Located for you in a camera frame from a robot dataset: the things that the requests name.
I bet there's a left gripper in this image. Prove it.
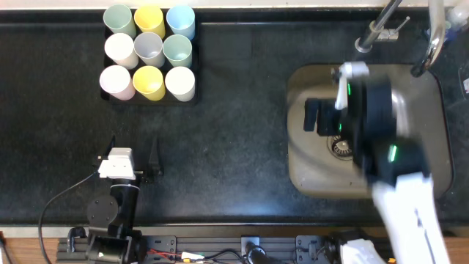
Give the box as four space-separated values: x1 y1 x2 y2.
103 134 165 185

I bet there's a yellow cup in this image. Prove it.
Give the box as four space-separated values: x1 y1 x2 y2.
132 65 166 102
133 4 166 40

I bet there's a pink cup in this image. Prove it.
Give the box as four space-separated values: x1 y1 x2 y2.
99 65 136 101

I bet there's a grey cup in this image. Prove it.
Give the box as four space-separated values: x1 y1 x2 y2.
133 32 166 68

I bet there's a black tray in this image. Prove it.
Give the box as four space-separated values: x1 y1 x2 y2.
99 7 202 106

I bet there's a green cup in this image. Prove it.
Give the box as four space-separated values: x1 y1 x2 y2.
103 4 137 39
162 34 193 70

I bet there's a blue cup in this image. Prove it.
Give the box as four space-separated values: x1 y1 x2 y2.
166 4 196 41

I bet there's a steel sink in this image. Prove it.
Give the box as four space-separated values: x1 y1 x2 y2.
287 64 455 201

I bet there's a steel tap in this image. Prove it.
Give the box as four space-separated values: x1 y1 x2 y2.
354 0 448 78

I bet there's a black object with white label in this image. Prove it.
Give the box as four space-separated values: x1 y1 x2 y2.
457 60 469 102

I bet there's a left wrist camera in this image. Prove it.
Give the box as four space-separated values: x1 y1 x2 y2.
97 147 137 180

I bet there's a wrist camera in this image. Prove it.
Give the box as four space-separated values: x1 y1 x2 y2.
97 147 137 180
331 61 370 111

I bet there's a black cable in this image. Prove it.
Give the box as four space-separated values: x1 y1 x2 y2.
37 171 100 264

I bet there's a mounting rail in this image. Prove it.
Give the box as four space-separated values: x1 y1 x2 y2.
56 234 396 264

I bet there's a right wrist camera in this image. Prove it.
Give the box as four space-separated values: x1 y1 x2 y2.
331 61 370 111

